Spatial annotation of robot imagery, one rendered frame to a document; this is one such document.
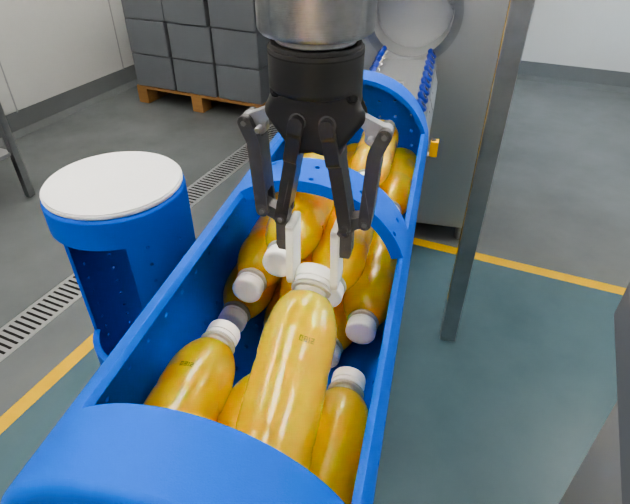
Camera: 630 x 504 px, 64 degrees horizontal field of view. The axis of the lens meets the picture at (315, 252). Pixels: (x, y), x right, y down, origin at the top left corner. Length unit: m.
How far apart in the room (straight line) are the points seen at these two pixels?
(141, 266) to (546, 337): 1.73
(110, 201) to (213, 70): 3.20
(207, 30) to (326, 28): 3.75
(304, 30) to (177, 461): 0.29
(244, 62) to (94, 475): 3.75
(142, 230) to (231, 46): 3.10
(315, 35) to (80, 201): 0.77
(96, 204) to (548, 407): 1.66
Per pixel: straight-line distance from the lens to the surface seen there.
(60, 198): 1.09
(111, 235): 1.02
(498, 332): 2.28
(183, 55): 4.31
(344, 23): 0.37
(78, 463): 0.38
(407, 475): 1.78
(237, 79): 4.08
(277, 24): 0.38
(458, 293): 2.01
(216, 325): 0.58
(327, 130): 0.41
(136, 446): 0.37
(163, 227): 1.04
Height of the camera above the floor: 1.53
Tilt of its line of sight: 36 degrees down
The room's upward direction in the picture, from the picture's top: straight up
